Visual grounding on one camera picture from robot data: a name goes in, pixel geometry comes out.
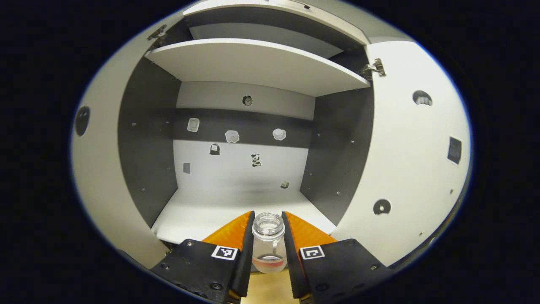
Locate white cabinet door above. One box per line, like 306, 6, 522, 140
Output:
71, 13, 186, 269
331, 40, 472, 267

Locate white and grey cabinet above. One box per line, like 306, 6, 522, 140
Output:
118, 0, 416, 250

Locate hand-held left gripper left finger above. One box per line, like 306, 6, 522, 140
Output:
150, 210, 256, 304

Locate metal door hinge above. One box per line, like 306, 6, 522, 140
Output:
361, 58, 386, 81
147, 24, 168, 50

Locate white cabinet shelf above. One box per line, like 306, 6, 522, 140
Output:
145, 38, 372, 98

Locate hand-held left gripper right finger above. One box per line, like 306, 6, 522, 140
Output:
282, 211, 397, 304

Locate clear plastic bottle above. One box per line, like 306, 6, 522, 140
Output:
252, 212, 288, 274

